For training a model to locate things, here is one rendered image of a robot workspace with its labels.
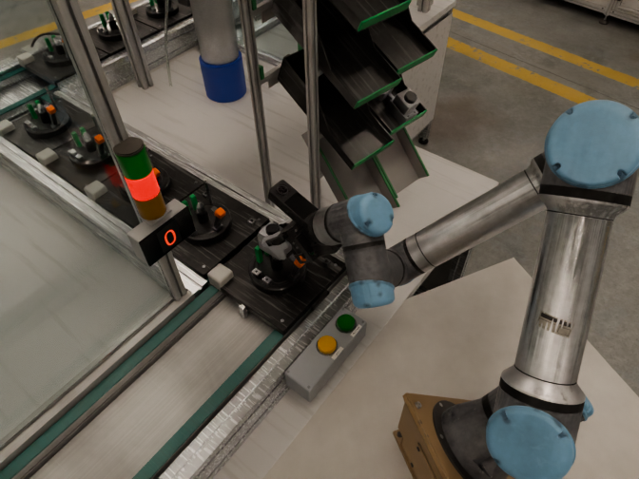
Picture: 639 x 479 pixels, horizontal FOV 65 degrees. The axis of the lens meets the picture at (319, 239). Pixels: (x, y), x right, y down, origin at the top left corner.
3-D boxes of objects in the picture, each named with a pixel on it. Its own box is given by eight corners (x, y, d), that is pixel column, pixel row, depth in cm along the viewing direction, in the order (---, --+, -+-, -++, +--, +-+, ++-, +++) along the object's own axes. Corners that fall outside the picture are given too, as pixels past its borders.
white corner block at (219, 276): (235, 280, 122) (233, 270, 119) (222, 293, 120) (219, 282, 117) (222, 271, 124) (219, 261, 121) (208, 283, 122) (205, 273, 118)
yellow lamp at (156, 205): (171, 209, 95) (165, 190, 91) (151, 224, 92) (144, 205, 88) (155, 198, 97) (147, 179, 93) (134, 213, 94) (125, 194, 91)
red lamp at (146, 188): (165, 189, 91) (158, 169, 87) (144, 205, 88) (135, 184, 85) (147, 179, 93) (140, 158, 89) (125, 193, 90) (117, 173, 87)
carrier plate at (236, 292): (346, 268, 124) (346, 263, 122) (283, 335, 111) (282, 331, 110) (274, 225, 134) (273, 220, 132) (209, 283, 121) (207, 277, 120)
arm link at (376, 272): (409, 296, 91) (398, 238, 91) (387, 307, 81) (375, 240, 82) (370, 301, 95) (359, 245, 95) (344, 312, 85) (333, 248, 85)
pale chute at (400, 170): (418, 178, 140) (429, 175, 136) (387, 201, 134) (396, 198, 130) (372, 86, 135) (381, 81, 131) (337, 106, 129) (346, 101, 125)
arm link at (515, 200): (609, 112, 84) (375, 249, 106) (611, 99, 74) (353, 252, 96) (648, 170, 82) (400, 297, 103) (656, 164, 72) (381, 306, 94)
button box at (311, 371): (366, 335, 117) (367, 320, 112) (310, 403, 106) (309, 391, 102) (341, 319, 120) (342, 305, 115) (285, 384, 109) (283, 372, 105)
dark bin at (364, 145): (391, 145, 118) (403, 128, 111) (351, 170, 112) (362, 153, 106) (318, 59, 122) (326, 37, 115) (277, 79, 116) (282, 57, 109)
